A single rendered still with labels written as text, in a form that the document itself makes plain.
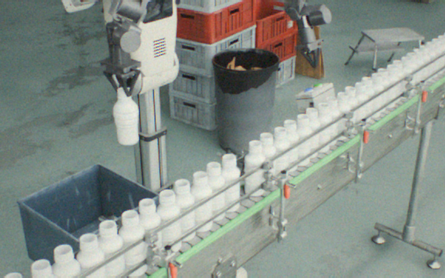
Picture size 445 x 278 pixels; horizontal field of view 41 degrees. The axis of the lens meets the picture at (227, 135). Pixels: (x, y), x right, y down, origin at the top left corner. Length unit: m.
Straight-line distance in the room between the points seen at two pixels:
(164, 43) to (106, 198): 0.58
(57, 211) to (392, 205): 2.18
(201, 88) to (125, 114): 2.62
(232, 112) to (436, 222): 1.42
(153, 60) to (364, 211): 1.86
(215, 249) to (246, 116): 2.30
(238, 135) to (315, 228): 0.94
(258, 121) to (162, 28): 1.91
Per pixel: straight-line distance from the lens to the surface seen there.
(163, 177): 2.37
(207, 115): 4.30
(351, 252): 3.21
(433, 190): 3.86
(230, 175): 1.61
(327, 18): 2.16
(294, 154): 1.84
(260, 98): 3.82
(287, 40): 5.11
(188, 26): 4.18
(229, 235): 1.65
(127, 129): 1.69
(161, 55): 2.12
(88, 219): 2.13
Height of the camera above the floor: 1.95
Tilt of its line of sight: 27 degrees down
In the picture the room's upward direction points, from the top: straight up
